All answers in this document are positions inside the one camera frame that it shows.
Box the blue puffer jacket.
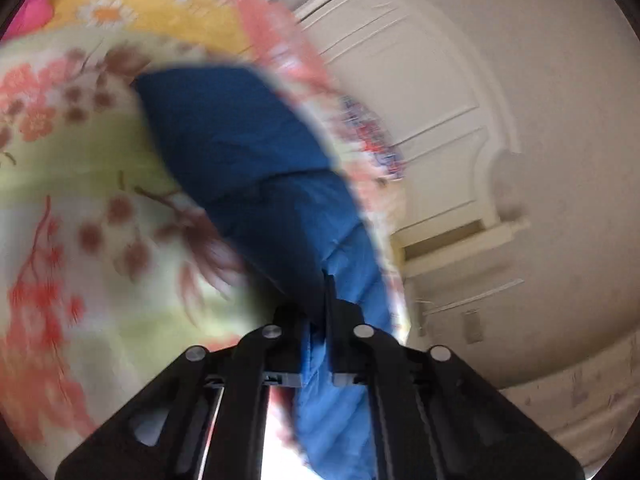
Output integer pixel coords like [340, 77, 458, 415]
[132, 65, 397, 480]

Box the floral blanket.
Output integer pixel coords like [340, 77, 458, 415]
[0, 0, 417, 480]

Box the white bed headboard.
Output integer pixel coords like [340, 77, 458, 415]
[272, 0, 532, 281]

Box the thin white rod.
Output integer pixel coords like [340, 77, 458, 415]
[420, 277, 526, 317]

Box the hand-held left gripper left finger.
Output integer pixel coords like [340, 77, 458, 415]
[54, 306, 307, 480]

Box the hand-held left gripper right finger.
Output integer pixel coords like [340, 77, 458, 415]
[324, 271, 585, 480]

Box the pink cloth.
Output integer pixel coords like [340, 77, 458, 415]
[19, 0, 57, 32]

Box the purple patterned pillow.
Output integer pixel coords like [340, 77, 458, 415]
[340, 95, 409, 184]

